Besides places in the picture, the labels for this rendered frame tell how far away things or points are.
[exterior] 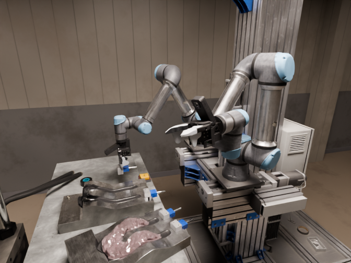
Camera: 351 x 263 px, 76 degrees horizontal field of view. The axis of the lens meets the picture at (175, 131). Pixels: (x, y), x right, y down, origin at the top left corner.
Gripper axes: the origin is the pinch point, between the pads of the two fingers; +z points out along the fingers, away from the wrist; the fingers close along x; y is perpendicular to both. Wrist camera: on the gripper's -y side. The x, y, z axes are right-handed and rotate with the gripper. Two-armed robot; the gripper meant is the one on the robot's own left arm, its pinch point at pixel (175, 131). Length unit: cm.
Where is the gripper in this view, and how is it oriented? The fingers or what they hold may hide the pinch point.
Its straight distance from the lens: 68.8
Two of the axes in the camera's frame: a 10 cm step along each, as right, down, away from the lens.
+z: -7.5, 2.2, -6.2
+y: 0.9, 9.7, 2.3
